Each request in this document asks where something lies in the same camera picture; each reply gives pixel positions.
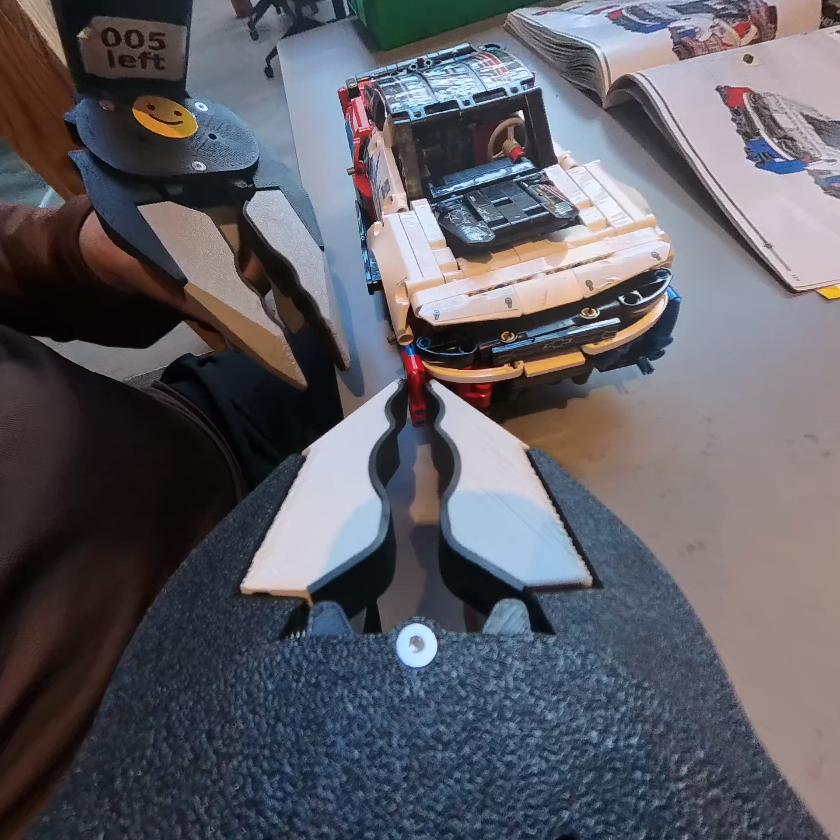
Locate person's left forearm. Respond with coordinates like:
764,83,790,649
0,196,198,352

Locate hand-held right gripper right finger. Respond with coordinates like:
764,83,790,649
425,381,595,616

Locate grey desk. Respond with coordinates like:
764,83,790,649
276,13,840,821

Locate toy race car model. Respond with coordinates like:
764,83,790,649
336,41,678,427

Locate person's left hand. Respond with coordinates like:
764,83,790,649
79,211,227,345

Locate green plastic bin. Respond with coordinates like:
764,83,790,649
346,0,536,53

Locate open instruction booklet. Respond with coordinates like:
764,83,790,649
503,0,840,294

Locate wooden plank furniture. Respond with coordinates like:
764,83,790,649
0,0,89,198

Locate red beam assembly blue pins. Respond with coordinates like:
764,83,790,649
400,348,432,429

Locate dark blue office chair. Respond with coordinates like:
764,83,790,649
245,0,349,81

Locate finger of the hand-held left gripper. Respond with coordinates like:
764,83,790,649
243,189,352,373
136,200,309,392

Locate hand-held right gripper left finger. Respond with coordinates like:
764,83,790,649
240,379,406,616

